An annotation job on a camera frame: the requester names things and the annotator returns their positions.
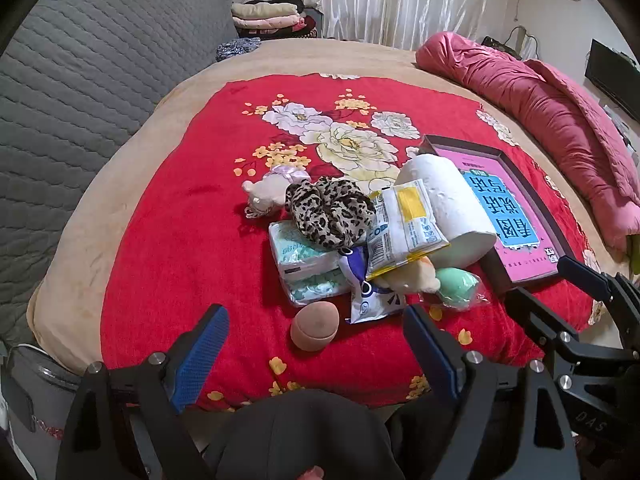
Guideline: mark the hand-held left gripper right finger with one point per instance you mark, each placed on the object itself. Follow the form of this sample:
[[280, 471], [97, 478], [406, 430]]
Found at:
[[430, 355]]

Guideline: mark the white toilet paper roll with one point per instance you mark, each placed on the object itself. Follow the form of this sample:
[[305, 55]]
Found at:
[[460, 210]]

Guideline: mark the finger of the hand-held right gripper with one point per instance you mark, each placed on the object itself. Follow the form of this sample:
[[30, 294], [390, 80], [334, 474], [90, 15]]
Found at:
[[582, 275], [540, 322]]

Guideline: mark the white curtain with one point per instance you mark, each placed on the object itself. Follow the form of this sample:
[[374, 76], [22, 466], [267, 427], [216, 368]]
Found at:
[[400, 0]]

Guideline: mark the blue frog wipes pack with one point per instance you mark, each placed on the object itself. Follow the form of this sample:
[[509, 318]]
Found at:
[[370, 300]]

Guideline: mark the green tissue pack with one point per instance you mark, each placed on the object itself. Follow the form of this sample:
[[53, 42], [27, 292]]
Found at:
[[287, 250], [315, 287]]

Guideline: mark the red floral blanket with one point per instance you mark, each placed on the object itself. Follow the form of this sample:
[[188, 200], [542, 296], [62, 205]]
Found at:
[[200, 235]]

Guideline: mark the yellow white wipes pack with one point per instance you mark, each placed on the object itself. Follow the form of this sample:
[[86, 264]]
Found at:
[[405, 225]]

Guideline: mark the person's black pants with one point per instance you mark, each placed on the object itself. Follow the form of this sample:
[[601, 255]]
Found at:
[[300, 435]]

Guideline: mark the blue knitted cloth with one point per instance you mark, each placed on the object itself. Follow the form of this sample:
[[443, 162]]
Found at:
[[237, 49]]

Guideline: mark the green makeup sponge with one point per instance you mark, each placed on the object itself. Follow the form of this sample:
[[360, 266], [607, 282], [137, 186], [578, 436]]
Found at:
[[457, 285]]

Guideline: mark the leopard print scrunchie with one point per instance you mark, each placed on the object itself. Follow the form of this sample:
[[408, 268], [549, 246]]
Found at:
[[325, 210]]

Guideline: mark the black television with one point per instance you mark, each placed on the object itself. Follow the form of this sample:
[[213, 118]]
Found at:
[[610, 75]]

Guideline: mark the pink quilt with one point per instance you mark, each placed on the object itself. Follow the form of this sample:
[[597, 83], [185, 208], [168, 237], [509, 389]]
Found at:
[[550, 110]]

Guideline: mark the grey quilted headboard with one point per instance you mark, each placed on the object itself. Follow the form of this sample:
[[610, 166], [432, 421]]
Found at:
[[75, 85]]

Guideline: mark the stack of folded clothes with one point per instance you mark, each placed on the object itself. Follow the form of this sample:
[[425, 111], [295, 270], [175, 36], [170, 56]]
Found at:
[[265, 17]]

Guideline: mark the green cloth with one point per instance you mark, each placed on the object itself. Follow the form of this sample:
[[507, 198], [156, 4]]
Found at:
[[634, 255]]

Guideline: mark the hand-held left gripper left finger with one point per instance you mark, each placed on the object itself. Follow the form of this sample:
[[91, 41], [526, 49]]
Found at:
[[200, 355]]

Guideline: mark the beige bed sheet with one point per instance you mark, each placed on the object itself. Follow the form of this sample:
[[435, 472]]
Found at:
[[125, 170]]

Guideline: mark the cream orange plush toy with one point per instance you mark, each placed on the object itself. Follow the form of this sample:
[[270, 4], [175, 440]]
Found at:
[[415, 275]]

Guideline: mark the grey bin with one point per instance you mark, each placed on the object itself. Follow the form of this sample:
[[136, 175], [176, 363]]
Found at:
[[35, 410]]

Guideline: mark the beige makeup sponge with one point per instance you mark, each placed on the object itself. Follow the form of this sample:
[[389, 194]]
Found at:
[[315, 325]]

